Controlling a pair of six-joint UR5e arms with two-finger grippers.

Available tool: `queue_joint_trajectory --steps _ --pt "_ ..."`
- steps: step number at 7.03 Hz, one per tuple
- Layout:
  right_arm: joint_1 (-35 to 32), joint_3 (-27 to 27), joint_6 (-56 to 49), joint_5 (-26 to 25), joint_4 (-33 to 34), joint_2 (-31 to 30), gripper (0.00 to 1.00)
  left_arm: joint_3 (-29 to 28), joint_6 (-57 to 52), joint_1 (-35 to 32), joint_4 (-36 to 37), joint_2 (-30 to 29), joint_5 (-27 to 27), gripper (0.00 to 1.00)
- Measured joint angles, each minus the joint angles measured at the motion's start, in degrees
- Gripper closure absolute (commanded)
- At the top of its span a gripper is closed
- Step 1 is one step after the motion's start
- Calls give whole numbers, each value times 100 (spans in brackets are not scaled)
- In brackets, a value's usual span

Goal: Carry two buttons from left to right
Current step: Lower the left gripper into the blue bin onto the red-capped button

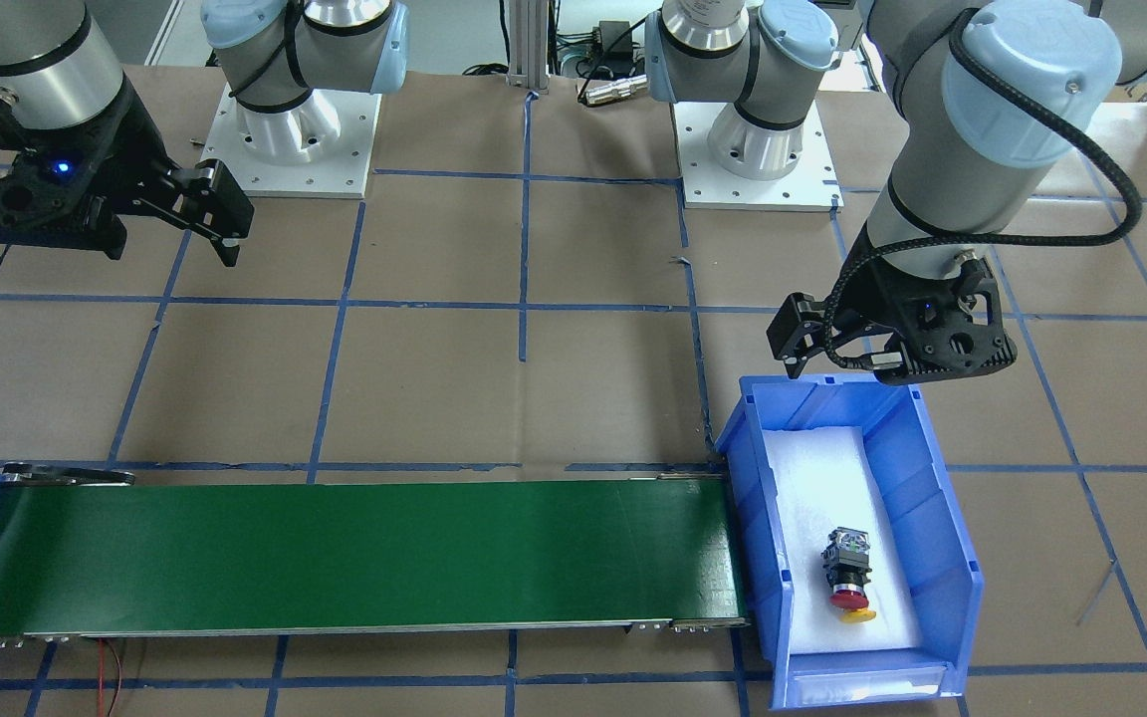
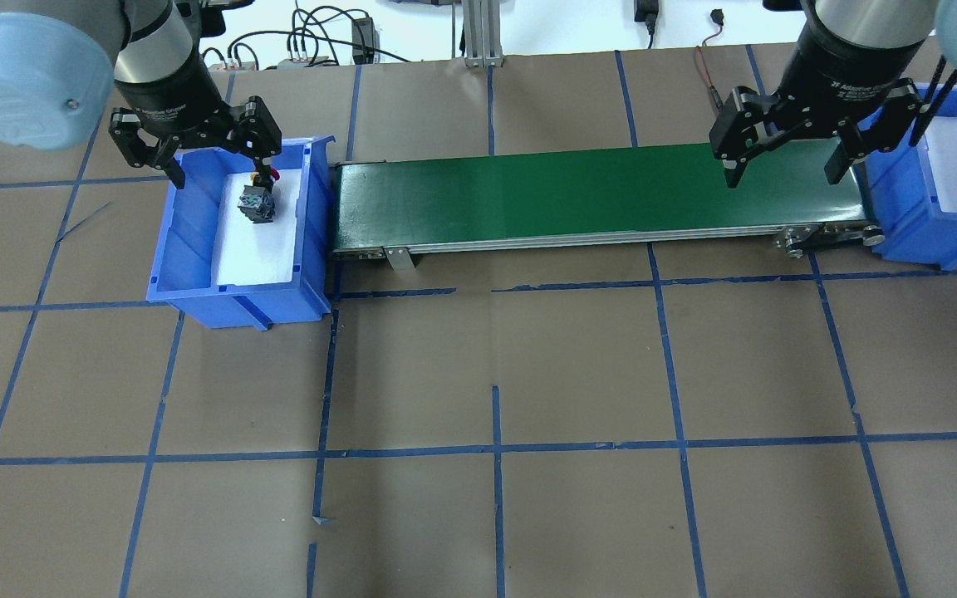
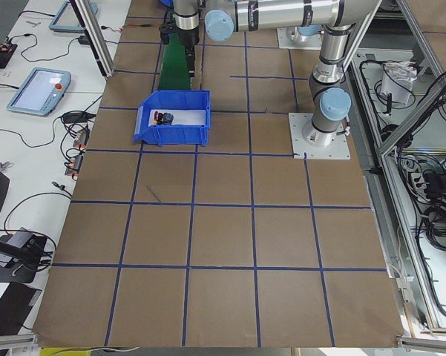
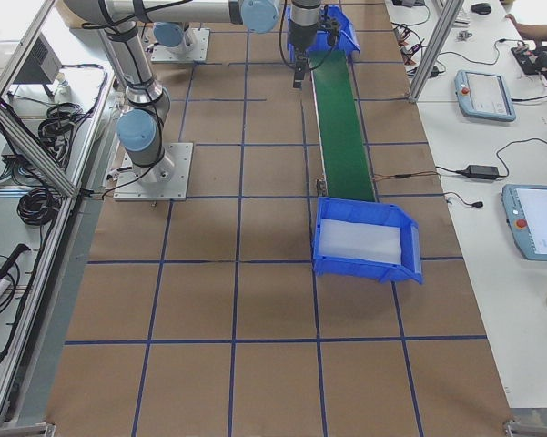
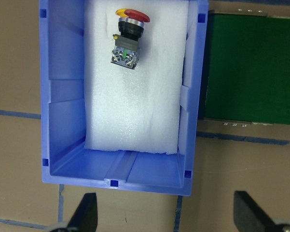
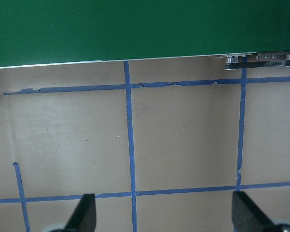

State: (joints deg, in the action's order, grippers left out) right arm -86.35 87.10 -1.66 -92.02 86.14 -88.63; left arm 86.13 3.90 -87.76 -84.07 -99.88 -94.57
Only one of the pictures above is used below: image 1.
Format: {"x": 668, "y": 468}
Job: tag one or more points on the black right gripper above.
{"x": 131, "y": 149}

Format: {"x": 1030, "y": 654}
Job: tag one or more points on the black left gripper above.
{"x": 877, "y": 284}

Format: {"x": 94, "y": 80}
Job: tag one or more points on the red emergency stop button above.
{"x": 846, "y": 563}

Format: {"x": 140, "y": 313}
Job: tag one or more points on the yellow push button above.
{"x": 858, "y": 615}

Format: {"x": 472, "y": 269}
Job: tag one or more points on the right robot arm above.
{"x": 60, "y": 69}

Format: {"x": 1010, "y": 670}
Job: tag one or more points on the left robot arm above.
{"x": 994, "y": 93}

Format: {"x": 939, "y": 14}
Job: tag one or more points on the blue source bin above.
{"x": 823, "y": 451}

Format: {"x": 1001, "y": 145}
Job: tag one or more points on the black power adapter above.
{"x": 612, "y": 40}

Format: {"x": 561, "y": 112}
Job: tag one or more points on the green conveyor belt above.
{"x": 283, "y": 559}

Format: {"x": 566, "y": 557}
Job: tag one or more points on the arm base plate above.
{"x": 319, "y": 150}
{"x": 758, "y": 149}

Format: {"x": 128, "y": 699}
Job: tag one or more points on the aluminium frame post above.
{"x": 529, "y": 26}

